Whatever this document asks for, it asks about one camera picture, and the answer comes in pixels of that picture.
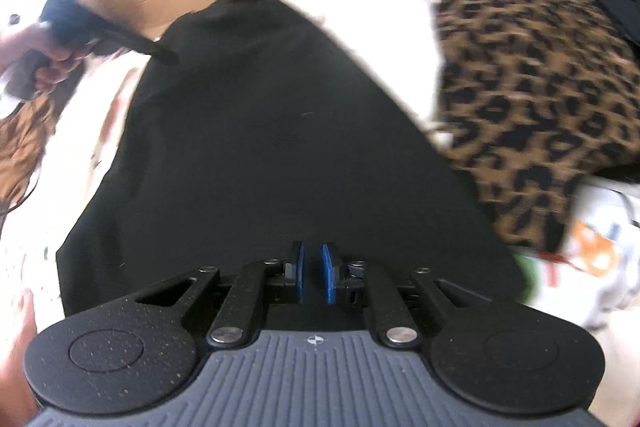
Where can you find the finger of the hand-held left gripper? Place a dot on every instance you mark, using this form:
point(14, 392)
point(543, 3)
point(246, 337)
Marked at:
point(150, 49)

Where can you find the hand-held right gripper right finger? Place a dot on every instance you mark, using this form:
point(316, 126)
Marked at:
point(328, 274)

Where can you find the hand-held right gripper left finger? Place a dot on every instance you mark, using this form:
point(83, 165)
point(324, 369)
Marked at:
point(298, 274)

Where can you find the black pants with patterned stripe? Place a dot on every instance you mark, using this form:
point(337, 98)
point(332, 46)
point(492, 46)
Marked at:
point(275, 117)

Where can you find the person's left hand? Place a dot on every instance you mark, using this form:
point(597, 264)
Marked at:
point(60, 67)

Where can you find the cream bear print blanket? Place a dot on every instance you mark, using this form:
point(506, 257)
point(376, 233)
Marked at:
point(390, 37)

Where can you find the leopard print cloth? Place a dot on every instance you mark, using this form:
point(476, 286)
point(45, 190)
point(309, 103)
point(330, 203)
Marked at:
point(540, 82)

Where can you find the person's bare leg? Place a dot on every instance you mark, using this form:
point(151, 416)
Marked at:
point(15, 347)

